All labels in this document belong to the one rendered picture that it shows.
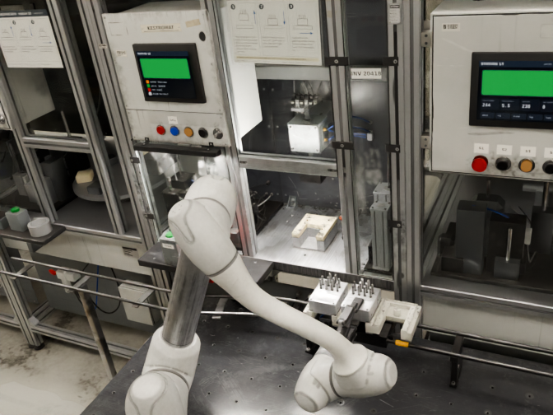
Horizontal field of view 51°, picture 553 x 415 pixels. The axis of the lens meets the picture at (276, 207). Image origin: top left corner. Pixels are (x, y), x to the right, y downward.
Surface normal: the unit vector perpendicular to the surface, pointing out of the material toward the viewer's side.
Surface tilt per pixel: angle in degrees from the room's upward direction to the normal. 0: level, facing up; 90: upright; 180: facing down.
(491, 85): 90
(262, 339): 0
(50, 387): 0
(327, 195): 90
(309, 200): 90
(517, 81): 90
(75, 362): 0
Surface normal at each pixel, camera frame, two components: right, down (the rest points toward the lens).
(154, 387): -0.13, -0.82
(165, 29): -0.42, 0.48
